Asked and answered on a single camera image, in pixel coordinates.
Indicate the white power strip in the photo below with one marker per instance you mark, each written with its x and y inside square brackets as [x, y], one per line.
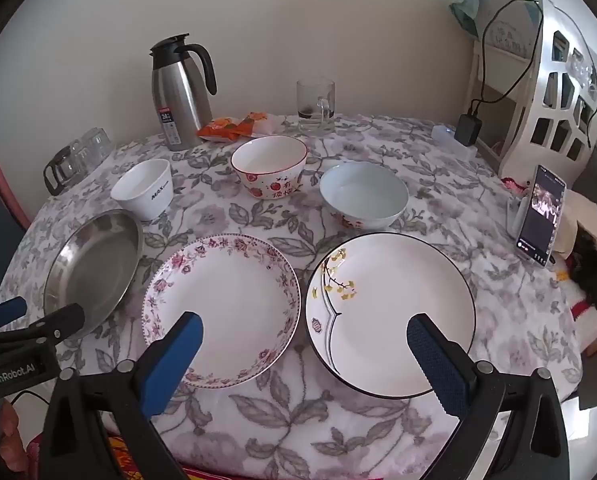
[443, 137]

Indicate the small white bowl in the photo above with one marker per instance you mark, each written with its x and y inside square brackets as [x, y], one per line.
[143, 195]

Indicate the dark cloth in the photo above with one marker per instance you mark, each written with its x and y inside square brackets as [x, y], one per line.
[593, 270]

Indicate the stainless steel plate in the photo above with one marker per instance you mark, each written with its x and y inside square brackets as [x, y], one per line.
[93, 265]

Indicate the white cutout shelf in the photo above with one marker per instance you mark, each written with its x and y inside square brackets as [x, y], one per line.
[528, 100]

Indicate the strawberry print bowl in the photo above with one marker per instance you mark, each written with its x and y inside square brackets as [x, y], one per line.
[268, 180]

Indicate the person's left hand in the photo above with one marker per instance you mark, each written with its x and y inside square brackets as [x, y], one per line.
[11, 427]

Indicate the orange snack packet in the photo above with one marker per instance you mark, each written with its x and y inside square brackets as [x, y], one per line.
[256, 121]
[218, 129]

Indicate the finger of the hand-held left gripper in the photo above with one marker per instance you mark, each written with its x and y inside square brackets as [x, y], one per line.
[63, 320]
[6, 310]

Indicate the teal cloth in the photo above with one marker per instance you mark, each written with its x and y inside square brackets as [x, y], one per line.
[466, 10]

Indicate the clear glass mug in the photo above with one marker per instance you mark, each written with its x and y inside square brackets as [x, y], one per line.
[311, 105]

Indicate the light blue bowl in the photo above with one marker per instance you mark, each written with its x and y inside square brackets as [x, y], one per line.
[363, 195]

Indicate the black rim ginkgo plate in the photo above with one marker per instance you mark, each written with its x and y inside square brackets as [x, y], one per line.
[393, 310]

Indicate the stainless steel thermos jug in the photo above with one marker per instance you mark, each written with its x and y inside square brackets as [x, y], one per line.
[178, 90]

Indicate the clear glass cup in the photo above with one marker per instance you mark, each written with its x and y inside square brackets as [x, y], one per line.
[97, 144]
[74, 161]

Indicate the white phone stand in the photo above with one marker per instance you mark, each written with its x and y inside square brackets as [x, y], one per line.
[516, 215]

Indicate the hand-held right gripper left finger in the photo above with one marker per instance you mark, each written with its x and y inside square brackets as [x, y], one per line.
[173, 360]

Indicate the black smartphone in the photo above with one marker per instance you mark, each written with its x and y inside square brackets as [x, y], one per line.
[541, 215]

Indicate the black cup holder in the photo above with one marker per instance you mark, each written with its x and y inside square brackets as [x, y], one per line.
[51, 176]

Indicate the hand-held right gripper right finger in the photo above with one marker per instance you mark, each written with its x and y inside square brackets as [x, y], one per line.
[433, 360]

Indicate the grey floral tablecloth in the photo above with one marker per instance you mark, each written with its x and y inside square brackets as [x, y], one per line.
[288, 425]

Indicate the pink floral rim plate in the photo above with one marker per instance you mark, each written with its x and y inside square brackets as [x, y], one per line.
[228, 300]

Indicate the red knitted item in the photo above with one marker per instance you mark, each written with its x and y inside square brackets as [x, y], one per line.
[513, 185]

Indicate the red patterned cloth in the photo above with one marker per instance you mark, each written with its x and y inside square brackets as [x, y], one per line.
[123, 452]

